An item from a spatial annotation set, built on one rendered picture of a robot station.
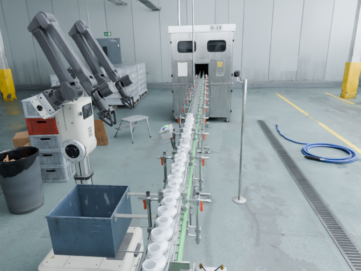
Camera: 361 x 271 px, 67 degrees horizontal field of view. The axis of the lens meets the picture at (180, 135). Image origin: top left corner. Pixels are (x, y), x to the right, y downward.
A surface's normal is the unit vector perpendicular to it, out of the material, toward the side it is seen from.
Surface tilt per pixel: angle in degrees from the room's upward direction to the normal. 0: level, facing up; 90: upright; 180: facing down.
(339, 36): 90
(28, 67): 90
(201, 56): 90
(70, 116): 90
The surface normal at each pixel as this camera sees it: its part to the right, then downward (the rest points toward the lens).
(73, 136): -0.09, 0.48
